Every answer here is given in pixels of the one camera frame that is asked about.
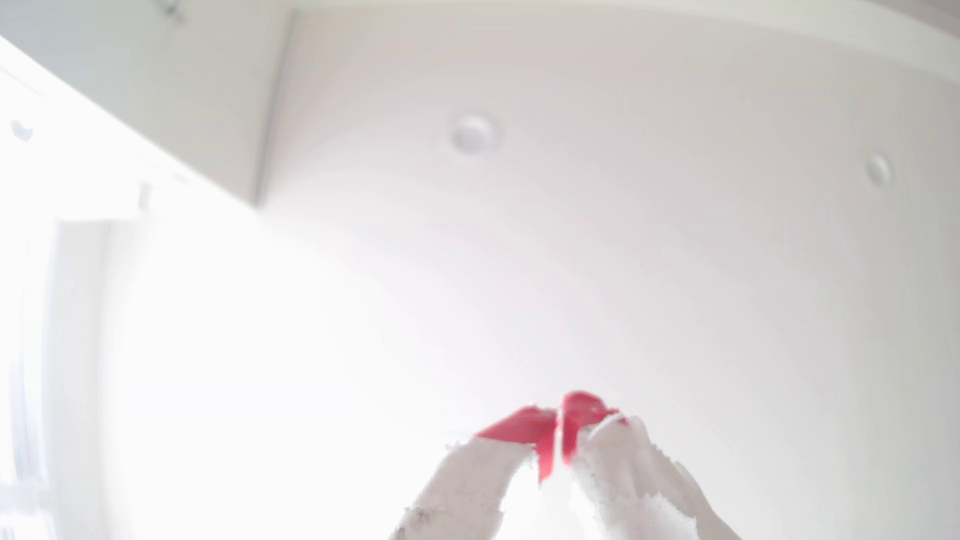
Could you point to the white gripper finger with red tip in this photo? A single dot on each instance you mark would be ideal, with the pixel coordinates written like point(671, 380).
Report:
point(637, 480)
point(465, 480)

